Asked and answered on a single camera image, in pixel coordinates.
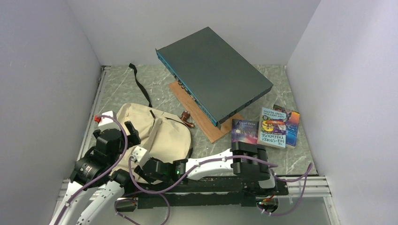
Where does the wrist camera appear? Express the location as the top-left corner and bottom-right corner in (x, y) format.
(130, 146), (151, 167)
(94, 111), (120, 132)

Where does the cream canvas backpack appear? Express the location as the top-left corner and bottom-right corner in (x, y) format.
(117, 103), (192, 163)

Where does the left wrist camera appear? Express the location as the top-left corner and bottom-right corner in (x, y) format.
(94, 111), (120, 132)

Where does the blue orange paperback book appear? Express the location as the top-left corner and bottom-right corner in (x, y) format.
(272, 104), (300, 148)

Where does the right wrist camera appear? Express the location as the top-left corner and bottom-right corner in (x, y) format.
(130, 146), (151, 167)

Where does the dark purple paperback book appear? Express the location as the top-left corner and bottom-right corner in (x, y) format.
(231, 119), (259, 144)

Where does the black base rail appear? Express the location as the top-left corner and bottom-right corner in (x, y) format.
(124, 175), (290, 209)

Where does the brown pipe tee fitting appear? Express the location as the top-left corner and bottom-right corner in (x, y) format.
(180, 111), (195, 128)

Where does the treehouse paperback book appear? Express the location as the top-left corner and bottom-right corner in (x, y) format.
(257, 107), (287, 149)

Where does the wooden board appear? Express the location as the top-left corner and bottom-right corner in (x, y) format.
(168, 81), (244, 143)

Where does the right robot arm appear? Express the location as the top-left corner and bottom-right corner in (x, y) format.
(128, 142), (277, 195)

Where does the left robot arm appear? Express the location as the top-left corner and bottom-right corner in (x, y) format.
(50, 121), (141, 225)

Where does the dark grey network switch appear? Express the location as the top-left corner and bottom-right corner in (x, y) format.
(156, 27), (273, 128)

